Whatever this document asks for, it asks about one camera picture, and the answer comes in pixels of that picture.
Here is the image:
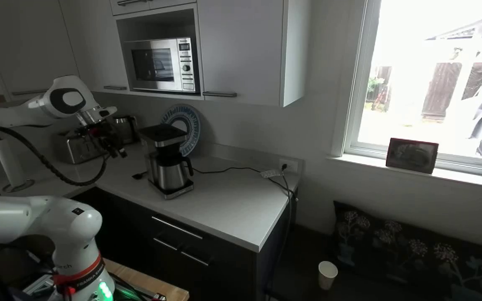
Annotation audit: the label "white upper cabinet doors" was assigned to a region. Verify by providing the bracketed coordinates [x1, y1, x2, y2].
[0, 0, 130, 104]

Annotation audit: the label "black lower drawer cabinet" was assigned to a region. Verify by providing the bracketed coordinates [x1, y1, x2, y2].
[79, 186, 298, 301]

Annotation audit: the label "dark floral bench cushion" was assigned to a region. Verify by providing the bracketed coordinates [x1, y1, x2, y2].
[331, 201, 482, 301]

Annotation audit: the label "white paper cup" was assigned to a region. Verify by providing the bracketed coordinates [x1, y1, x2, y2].
[316, 260, 340, 293]

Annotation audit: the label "blue white decorative plate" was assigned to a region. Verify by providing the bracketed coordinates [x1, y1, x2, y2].
[161, 104, 204, 159]

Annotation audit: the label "black kettle power cable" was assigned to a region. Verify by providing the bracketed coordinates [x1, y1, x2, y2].
[191, 164, 299, 224]

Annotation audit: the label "white wall power outlet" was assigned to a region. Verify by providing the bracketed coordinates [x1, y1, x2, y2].
[278, 158, 299, 174]

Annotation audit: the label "wooden table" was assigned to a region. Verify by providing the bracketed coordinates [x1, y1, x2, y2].
[102, 258, 191, 301]

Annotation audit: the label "white window frame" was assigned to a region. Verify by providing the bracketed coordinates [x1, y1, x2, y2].
[330, 0, 482, 181]

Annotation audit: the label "dark picture frame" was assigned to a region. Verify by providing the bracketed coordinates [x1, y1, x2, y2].
[385, 138, 440, 176]

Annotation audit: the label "silver microwave oven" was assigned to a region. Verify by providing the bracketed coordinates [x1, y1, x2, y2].
[122, 36, 199, 96]

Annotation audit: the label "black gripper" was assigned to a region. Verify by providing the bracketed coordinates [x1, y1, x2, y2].
[85, 119, 129, 161]

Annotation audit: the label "white upper cabinet with niche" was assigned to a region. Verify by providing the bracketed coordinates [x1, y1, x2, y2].
[109, 0, 313, 109]

